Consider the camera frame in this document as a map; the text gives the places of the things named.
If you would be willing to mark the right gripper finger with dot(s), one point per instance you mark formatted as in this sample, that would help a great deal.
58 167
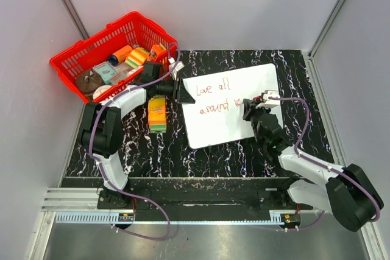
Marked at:
248 109
259 100

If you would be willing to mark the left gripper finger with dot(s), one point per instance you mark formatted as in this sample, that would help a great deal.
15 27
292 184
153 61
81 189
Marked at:
184 97
181 87

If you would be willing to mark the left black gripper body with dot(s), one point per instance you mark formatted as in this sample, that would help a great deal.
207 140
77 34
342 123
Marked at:
174 88

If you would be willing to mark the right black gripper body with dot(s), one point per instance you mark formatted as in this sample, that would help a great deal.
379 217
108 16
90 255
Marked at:
255 114

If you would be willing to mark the red capped whiteboard marker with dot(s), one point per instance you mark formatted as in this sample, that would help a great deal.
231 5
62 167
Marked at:
246 102

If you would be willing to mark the white whiteboard black frame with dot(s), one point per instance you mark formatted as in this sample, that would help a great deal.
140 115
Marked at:
217 115

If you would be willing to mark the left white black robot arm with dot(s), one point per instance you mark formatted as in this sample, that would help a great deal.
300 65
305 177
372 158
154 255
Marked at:
100 131

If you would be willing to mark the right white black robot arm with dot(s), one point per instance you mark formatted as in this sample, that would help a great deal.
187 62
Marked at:
345 192

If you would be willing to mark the stacked colourful sponge pack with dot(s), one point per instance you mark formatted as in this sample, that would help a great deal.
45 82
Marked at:
157 119

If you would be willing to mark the orange snack box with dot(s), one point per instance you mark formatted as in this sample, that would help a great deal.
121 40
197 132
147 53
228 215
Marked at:
155 51

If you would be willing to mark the pink white packet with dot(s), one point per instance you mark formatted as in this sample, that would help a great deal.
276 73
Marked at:
123 71

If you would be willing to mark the red plastic shopping basket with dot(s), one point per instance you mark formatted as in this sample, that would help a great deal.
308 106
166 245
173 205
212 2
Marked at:
131 29

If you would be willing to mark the teal small box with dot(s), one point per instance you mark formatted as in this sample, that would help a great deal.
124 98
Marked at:
106 71

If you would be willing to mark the white round container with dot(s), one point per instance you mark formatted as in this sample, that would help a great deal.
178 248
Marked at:
101 90

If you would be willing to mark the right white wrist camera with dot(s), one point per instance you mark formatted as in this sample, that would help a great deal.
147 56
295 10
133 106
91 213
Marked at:
269 99

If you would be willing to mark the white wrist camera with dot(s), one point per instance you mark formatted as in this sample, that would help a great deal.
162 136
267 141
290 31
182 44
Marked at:
175 67
269 99

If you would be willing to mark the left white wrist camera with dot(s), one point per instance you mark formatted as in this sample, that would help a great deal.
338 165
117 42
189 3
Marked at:
175 67

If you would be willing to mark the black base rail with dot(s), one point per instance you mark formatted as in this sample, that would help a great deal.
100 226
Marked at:
258 193

